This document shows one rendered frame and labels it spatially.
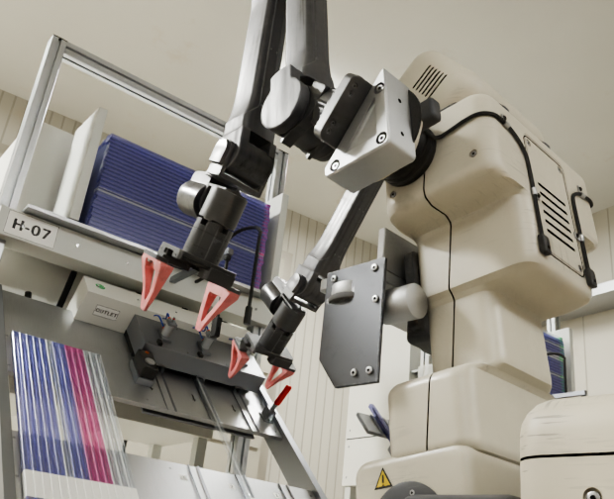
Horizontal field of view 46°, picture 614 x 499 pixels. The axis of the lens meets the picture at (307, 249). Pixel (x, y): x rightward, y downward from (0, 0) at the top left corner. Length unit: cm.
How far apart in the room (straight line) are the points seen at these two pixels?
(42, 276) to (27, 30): 219
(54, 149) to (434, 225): 135
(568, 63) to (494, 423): 297
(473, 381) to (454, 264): 16
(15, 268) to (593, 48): 267
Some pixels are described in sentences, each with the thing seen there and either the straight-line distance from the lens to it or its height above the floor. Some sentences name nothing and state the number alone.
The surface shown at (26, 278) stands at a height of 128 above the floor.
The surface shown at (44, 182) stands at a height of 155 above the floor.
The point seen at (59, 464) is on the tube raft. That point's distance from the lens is 131.
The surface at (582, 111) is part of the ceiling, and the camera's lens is 400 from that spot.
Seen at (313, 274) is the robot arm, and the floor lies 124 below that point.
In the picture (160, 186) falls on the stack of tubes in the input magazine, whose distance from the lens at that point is 195.
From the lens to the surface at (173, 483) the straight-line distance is 142.
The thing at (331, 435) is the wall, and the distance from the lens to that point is 478.
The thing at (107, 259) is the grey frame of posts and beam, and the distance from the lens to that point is 185.
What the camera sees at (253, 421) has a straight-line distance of 177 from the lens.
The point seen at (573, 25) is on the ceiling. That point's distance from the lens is 349.
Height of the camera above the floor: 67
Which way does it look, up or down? 25 degrees up
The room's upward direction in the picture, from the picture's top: 7 degrees clockwise
